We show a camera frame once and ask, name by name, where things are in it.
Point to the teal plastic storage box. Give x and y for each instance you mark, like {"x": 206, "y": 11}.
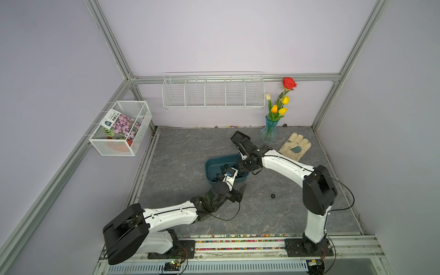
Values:
{"x": 213, "y": 168}

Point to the black plastic scoop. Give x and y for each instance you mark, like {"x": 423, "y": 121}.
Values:
{"x": 238, "y": 137}

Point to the pink flower packet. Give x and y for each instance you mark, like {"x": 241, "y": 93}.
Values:
{"x": 117, "y": 124}

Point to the metal base rail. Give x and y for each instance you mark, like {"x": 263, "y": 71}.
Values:
{"x": 273, "y": 254}

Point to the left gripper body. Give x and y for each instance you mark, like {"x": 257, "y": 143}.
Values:
{"x": 232, "y": 195}

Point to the white wire basket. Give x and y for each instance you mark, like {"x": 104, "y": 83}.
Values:
{"x": 113, "y": 147}

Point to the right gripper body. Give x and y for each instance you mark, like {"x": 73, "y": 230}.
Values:
{"x": 245, "y": 164}

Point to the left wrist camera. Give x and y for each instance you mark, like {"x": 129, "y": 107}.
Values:
{"x": 230, "y": 176}

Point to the cream work glove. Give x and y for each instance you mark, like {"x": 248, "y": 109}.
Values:
{"x": 295, "y": 147}

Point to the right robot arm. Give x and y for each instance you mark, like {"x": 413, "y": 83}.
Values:
{"x": 318, "y": 190}

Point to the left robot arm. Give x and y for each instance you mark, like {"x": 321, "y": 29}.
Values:
{"x": 149, "y": 230}

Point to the red and yellow flowers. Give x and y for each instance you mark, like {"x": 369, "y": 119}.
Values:
{"x": 276, "y": 107}

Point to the white wire wall shelf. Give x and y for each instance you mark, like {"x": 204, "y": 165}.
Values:
{"x": 211, "y": 90}

